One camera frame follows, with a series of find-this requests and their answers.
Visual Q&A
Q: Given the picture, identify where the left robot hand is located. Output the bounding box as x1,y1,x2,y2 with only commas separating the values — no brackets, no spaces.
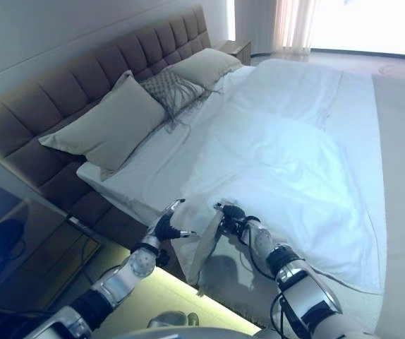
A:
144,198,198,251

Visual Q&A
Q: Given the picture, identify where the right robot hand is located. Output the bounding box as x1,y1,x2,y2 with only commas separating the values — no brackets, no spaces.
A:
212,201,252,234

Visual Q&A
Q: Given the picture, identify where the white duvet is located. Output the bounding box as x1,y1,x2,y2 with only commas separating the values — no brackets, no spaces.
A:
179,58,384,295

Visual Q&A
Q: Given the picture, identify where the glowing under-bed light strip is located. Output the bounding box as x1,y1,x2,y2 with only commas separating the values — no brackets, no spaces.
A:
115,242,260,333

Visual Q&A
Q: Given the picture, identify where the white bed sheet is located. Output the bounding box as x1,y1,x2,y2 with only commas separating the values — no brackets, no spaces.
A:
75,65,260,319

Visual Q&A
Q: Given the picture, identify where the beige bed runner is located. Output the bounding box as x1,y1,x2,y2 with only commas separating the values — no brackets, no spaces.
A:
315,72,405,339

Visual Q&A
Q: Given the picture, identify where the left robot leg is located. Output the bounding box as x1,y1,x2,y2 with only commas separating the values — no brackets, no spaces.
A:
147,309,199,339

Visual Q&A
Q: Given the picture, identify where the large beige pillow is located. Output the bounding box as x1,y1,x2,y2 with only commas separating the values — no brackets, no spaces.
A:
38,69,167,178

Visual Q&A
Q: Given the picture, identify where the dark glass-top nightstand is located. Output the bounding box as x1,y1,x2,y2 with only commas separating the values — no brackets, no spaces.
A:
0,141,105,319

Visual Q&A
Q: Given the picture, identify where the woven fringed cushion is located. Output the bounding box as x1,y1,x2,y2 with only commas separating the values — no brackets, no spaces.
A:
139,66,225,136

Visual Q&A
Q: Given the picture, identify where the wooden nightstand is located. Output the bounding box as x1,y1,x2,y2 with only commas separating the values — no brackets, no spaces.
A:
215,39,253,66

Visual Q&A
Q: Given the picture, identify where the tufted upholstered headboard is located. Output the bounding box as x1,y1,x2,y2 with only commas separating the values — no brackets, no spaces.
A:
0,3,214,167

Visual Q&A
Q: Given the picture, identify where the sheer beige curtain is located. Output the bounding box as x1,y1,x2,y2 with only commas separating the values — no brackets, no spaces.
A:
272,0,319,54

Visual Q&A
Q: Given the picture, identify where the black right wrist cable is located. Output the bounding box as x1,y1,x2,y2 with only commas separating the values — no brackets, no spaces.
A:
239,220,297,339

